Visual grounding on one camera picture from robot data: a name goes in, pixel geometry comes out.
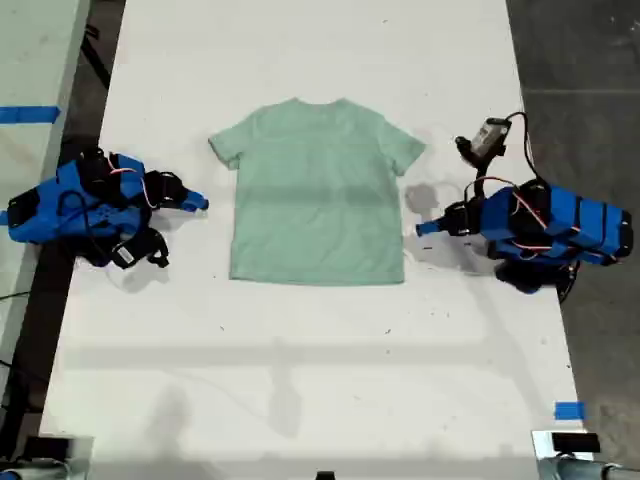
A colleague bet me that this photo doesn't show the shiny metal bracket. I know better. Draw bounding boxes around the shiny metal bracket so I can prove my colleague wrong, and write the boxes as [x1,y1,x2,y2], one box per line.
[0,434,96,480]
[530,428,640,480]

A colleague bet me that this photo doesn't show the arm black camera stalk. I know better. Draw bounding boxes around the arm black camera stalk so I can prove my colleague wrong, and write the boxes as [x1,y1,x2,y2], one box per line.
[466,149,490,199]

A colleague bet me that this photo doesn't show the pale green T-shirt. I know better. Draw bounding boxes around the pale green T-shirt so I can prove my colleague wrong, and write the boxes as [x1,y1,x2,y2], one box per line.
[207,98,428,286]

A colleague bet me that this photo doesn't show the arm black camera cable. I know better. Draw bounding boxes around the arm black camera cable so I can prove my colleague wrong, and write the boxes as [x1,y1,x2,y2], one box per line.
[58,192,119,236]
[502,110,542,184]

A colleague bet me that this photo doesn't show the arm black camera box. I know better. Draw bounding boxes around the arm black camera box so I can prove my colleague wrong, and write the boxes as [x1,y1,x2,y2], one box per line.
[455,117,512,166]
[110,228,171,269]

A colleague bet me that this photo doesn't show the black metal frame strut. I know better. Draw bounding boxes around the black metal frame strut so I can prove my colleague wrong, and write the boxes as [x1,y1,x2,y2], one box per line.
[79,29,114,91]

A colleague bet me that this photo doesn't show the square blue tape piece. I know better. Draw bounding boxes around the square blue tape piece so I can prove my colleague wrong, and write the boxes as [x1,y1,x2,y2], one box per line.
[554,401,586,421]

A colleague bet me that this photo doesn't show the arm red white wire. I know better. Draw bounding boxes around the arm red white wire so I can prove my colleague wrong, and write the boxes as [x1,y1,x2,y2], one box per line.
[112,167,157,209]
[463,175,502,202]

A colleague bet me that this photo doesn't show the long blue tape strip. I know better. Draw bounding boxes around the long blue tape strip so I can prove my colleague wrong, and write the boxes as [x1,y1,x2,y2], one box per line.
[0,105,62,125]

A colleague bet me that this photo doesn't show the pale side table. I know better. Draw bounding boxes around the pale side table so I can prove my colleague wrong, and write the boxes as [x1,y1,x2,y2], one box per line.
[0,0,92,361]

